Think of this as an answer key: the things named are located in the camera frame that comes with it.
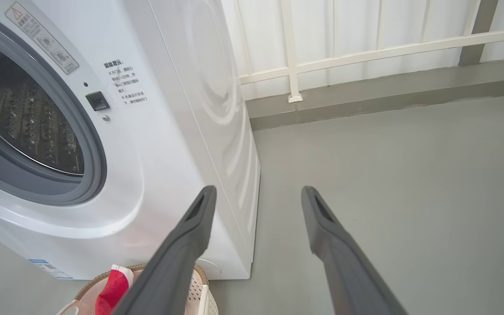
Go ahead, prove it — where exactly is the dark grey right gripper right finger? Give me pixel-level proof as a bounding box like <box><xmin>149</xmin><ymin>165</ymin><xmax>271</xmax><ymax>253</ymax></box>
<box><xmin>301</xmin><ymin>186</ymin><xmax>409</xmax><ymax>315</ymax></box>

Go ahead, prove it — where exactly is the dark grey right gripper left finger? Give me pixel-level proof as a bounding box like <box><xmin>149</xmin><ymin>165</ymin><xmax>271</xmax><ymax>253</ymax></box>
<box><xmin>112</xmin><ymin>185</ymin><xmax>217</xmax><ymax>315</ymax></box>

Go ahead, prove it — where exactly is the red garment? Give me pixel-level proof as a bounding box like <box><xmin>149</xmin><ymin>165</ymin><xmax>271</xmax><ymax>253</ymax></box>
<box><xmin>95</xmin><ymin>264</ymin><xmax>134</xmax><ymax>315</ymax></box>

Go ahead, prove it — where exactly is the cream perforated laundry basket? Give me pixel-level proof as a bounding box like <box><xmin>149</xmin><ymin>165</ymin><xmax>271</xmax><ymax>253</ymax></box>
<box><xmin>57</xmin><ymin>262</ymin><xmax>220</xmax><ymax>315</ymax></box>

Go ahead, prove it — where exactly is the white washing machine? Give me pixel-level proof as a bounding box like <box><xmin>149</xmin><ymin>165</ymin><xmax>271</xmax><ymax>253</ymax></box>
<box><xmin>0</xmin><ymin>0</ymin><xmax>261</xmax><ymax>280</ymax></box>

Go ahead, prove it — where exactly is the blue energy label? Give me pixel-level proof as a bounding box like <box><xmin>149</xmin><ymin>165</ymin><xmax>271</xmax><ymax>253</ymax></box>
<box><xmin>28</xmin><ymin>259</ymin><xmax>74</xmax><ymax>280</ymax></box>

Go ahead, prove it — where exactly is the black text instruction sticker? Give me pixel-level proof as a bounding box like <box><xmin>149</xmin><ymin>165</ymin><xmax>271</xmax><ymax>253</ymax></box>
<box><xmin>102</xmin><ymin>59</ymin><xmax>150</xmax><ymax>106</ymax></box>

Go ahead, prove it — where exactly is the white metal railing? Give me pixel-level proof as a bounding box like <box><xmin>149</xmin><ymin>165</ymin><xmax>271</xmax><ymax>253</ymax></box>
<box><xmin>234</xmin><ymin>0</ymin><xmax>504</xmax><ymax>104</ymax></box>

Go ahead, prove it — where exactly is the grey warning sticker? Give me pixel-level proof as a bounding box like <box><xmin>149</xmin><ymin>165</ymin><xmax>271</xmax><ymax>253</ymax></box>
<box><xmin>5</xmin><ymin>1</ymin><xmax>80</xmax><ymax>75</ymax></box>

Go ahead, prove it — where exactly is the grey pillar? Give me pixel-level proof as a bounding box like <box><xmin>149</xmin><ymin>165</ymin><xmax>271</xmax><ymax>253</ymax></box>
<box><xmin>458</xmin><ymin>0</ymin><xmax>500</xmax><ymax>67</ymax></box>

